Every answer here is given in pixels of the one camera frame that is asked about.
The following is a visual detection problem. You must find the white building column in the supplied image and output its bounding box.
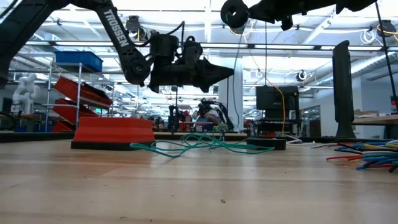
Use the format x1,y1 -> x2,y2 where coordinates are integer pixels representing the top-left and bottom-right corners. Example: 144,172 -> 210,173
218,57 -> 244,131

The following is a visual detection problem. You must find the red and black box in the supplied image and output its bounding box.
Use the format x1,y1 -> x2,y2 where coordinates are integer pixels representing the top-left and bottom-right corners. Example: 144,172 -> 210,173
70,117 -> 157,152

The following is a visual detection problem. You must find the person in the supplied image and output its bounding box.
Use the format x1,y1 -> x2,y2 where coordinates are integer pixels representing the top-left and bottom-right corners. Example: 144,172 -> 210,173
192,104 -> 222,133

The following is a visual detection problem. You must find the blue plastic bin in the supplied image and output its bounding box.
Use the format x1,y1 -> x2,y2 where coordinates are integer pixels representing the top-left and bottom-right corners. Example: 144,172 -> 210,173
55,50 -> 104,73

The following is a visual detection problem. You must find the black monitor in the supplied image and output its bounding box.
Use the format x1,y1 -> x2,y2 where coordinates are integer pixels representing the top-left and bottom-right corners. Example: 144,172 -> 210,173
256,86 -> 300,119

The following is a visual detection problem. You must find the yellow cable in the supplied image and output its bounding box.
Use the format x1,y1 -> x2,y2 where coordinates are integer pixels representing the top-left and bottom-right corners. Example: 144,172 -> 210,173
242,29 -> 286,133

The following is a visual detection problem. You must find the wooden workbench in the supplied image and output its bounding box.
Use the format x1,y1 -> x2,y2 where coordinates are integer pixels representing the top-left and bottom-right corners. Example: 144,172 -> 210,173
154,128 -> 249,137

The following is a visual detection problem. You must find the black monitor cart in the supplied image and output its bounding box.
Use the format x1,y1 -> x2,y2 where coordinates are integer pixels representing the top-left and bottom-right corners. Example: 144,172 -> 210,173
253,118 -> 301,137

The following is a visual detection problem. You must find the black cable spool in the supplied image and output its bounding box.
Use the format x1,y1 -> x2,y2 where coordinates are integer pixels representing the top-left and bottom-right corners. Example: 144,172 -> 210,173
220,0 -> 250,29

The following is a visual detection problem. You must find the black tape roll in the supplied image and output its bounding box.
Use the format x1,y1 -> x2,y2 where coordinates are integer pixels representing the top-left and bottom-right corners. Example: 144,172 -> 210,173
247,138 -> 287,151

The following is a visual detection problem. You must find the white cable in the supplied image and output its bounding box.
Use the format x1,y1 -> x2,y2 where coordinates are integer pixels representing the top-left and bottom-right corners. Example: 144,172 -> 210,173
285,135 -> 313,145

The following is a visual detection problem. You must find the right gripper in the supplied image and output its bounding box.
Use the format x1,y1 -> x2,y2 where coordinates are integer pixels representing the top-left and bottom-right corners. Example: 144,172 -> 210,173
247,0 -> 338,32

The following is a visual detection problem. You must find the bundle of coloured wires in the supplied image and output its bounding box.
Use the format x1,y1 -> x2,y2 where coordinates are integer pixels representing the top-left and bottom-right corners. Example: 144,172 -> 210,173
310,139 -> 398,174

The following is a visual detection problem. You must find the thin black slanted pole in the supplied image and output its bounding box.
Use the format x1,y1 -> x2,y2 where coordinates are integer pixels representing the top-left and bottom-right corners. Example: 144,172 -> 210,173
374,0 -> 398,105

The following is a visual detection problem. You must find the wooden table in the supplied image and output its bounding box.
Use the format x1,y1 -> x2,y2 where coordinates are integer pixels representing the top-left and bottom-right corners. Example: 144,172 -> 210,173
353,114 -> 398,140

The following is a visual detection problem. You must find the thin hanging black cable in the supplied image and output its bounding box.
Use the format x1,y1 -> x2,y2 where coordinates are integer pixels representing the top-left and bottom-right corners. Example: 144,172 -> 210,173
264,21 -> 267,87

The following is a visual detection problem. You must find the black ceiling cable reel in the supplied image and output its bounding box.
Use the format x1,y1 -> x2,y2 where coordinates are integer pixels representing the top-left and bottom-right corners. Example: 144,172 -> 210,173
377,19 -> 398,37
125,14 -> 149,42

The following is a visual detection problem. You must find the metal rack with red bins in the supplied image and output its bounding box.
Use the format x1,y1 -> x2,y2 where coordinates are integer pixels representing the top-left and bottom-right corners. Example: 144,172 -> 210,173
43,62 -> 114,133

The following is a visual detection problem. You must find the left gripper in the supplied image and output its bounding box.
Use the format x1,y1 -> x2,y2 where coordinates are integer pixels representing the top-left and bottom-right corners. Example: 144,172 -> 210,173
147,57 -> 236,94

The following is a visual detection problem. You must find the black gantry frame with camera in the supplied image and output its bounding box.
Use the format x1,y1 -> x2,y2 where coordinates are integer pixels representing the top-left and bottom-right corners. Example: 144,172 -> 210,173
175,76 -> 230,118

